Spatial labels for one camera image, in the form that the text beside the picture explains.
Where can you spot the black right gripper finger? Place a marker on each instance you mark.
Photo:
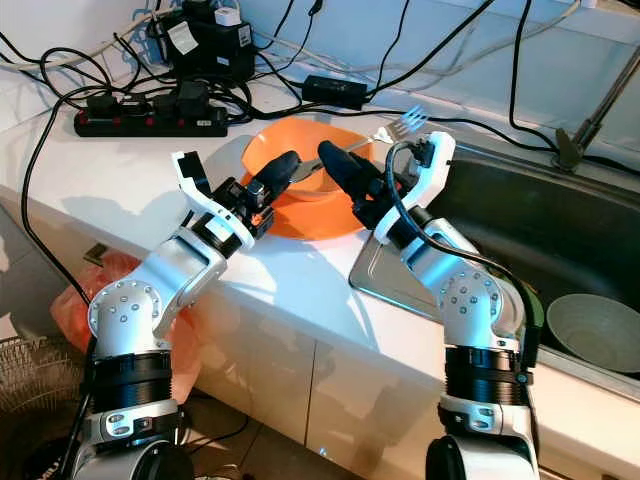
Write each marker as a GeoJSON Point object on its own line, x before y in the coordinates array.
{"type": "Point", "coordinates": [350, 178]}

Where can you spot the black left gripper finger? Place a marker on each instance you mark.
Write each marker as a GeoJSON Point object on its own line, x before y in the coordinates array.
{"type": "Point", "coordinates": [278, 172]}

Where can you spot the large orange plastic dish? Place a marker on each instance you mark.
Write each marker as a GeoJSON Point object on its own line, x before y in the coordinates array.
{"type": "Point", "coordinates": [310, 215]}

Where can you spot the silver metal fork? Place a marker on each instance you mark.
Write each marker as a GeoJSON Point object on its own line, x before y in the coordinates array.
{"type": "Point", "coordinates": [405, 125]}

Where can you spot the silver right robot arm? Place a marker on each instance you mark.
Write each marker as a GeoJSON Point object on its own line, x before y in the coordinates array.
{"type": "Point", "coordinates": [470, 310]}

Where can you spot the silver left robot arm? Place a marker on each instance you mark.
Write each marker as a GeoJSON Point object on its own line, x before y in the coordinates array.
{"type": "Point", "coordinates": [160, 290]}

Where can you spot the stainless steel kitchen sink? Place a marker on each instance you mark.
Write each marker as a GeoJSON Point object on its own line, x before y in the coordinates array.
{"type": "Point", "coordinates": [540, 220]}

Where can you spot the small black power brick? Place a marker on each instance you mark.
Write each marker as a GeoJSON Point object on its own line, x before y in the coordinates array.
{"type": "Point", "coordinates": [335, 92]}

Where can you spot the black plug adapter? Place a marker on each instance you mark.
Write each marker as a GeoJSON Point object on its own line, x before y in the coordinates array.
{"type": "Point", "coordinates": [192, 97]}

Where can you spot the black power strip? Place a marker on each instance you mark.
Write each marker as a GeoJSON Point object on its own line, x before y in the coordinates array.
{"type": "Point", "coordinates": [150, 122]}

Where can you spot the large black labelled charger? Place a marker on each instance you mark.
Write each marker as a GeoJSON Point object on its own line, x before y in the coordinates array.
{"type": "Point", "coordinates": [205, 45]}

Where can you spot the dark metal faucet pipe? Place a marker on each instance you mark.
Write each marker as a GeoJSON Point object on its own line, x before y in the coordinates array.
{"type": "Point", "coordinates": [572, 148]}

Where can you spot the orange plastic bag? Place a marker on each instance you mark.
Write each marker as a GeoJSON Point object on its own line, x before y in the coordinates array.
{"type": "Point", "coordinates": [75, 300]}

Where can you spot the pale round bowl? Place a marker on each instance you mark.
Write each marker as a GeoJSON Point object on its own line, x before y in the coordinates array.
{"type": "Point", "coordinates": [595, 335]}

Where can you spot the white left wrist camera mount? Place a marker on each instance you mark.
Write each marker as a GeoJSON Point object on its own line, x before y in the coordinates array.
{"type": "Point", "coordinates": [195, 190]}

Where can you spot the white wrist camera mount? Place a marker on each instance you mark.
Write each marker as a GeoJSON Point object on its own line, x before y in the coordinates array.
{"type": "Point", "coordinates": [195, 190]}
{"type": "Point", "coordinates": [438, 160]}

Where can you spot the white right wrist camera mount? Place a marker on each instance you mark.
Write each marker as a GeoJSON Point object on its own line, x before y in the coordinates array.
{"type": "Point", "coordinates": [438, 160]}

